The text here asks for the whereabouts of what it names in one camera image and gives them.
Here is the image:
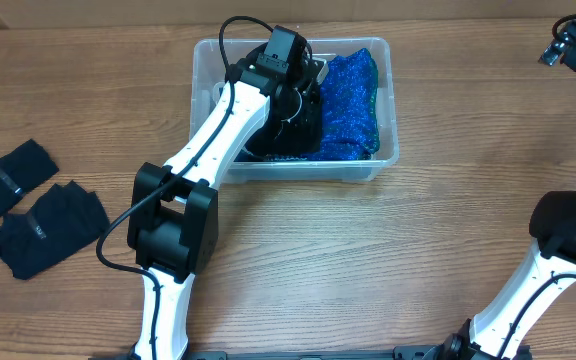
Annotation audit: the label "large black garment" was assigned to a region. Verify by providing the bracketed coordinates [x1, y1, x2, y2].
[244, 43, 323, 161]

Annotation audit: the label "sparkly blue garment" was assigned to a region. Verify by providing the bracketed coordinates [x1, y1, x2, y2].
[301, 48, 380, 161]

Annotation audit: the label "blue denim jeans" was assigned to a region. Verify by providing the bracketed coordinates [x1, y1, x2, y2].
[217, 79, 319, 163]

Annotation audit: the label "clear plastic storage bin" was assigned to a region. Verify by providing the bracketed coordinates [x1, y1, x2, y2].
[189, 37, 399, 183]

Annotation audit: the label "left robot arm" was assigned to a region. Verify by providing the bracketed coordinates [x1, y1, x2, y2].
[127, 26, 327, 359]

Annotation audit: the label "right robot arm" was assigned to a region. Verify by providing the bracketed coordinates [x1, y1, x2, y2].
[424, 14, 576, 359]

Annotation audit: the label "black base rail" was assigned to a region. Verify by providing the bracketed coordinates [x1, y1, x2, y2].
[87, 343, 533, 360]

